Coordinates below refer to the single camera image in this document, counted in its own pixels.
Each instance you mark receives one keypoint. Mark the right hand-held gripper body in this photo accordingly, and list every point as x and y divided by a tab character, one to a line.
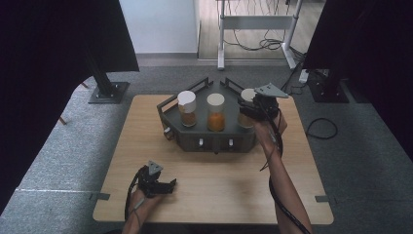
268	104

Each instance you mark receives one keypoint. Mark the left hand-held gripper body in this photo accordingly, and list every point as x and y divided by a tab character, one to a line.
149	182

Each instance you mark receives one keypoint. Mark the beige spice jar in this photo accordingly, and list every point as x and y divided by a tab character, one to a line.
247	95

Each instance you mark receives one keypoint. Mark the orange spice jar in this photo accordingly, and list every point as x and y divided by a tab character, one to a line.
216	112

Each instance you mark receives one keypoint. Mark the black corner shelf rack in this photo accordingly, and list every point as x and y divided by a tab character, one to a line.
201	130

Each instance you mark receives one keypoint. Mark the spice jar with flip lid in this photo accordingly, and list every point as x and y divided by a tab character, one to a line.
187	109

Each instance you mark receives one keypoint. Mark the person's left hand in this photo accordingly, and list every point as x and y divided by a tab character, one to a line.
142	203

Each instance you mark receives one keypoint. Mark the person's right hand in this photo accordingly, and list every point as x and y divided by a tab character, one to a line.
268	131

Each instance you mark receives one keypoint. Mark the white power strip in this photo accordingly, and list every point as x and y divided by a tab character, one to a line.
304	76

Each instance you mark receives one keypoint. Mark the grey tape strip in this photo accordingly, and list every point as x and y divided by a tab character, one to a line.
100	196
322	199

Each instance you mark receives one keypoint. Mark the black metal stand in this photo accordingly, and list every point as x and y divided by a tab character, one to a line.
328	91
107	89

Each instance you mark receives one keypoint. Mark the brown wooden leg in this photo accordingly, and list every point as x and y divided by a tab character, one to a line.
62	120
84	85

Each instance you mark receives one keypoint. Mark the black curtain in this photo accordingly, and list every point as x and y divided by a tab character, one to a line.
48	65
373	48

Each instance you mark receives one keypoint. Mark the white desk frame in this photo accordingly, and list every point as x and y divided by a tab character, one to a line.
256	22

